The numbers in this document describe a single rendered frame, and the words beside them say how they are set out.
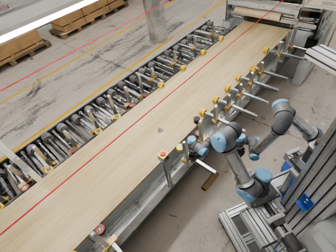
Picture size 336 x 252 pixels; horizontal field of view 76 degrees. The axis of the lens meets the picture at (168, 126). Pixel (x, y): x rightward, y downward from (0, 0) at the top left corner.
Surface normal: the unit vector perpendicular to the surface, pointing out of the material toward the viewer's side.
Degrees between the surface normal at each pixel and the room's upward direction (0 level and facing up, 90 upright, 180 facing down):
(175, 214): 0
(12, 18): 61
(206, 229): 0
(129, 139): 0
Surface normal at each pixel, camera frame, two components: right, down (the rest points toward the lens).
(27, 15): 0.58, 0.05
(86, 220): -0.12, -0.67
